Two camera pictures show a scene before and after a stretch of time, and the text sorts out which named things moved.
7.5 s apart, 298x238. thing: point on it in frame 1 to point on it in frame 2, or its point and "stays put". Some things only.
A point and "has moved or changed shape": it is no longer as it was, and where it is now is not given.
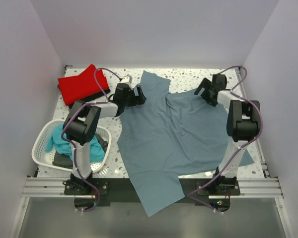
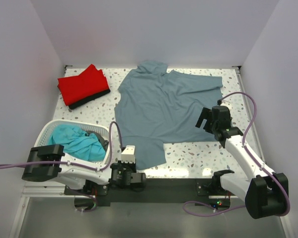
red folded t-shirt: [78, 88] stays put
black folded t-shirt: [90, 97] stays put
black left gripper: [134, 100] to [132, 165]
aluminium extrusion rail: [46, 187] stays put
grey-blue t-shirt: [177, 134] has moved or changed shape
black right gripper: [206, 84] to [206, 113]
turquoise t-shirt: [63, 148] stays put
